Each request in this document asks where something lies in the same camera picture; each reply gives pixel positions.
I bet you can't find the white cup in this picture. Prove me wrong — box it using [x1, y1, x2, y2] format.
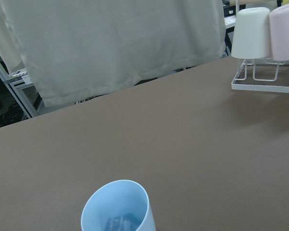
[231, 7, 270, 59]

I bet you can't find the white curtain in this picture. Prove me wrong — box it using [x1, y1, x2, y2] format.
[0, 0, 226, 107]

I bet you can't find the white wire cup rack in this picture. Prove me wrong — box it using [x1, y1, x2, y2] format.
[231, 58, 289, 94]

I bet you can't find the clear ice cube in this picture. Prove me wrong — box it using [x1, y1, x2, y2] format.
[105, 213, 141, 231]

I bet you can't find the pink cup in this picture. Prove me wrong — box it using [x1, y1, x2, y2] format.
[269, 4, 289, 61]

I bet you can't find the light blue plastic cup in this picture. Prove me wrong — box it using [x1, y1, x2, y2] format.
[80, 180, 156, 231]

